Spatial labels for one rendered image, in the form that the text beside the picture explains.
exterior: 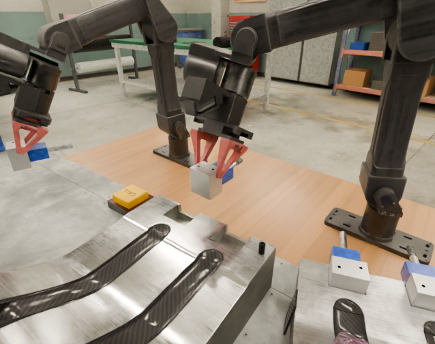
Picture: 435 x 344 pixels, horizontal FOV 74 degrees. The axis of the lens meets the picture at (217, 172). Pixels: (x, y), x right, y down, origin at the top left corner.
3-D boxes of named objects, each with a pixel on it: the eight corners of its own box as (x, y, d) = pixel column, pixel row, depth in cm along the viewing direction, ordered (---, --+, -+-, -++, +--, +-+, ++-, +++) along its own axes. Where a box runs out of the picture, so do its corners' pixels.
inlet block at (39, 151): (73, 151, 74) (68, 132, 72) (76, 158, 71) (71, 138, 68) (13, 163, 68) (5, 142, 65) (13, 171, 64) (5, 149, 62)
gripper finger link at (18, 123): (1, 153, 60) (15, 111, 58) (1, 142, 65) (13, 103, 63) (38, 161, 64) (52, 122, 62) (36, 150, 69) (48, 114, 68)
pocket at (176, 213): (181, 218, 57) (179, 203, 55) (201, 228, 54) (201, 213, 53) (164, 231, 54) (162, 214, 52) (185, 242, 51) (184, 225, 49)
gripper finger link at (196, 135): (205, 176, 51) (222, 125, 50) (178, 164, 55) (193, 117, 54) (226, 179, 56) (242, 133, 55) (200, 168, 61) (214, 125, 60)
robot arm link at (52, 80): (20, 85, 58) (31, 52, 57) (16, 80, 62) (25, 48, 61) (56, 97, 63) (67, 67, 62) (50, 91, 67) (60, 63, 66)
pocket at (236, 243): (226, 240, 52) (226, 224, 50) (251, 252, 49) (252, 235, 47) (210, 255, 48) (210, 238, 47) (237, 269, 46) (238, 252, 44)
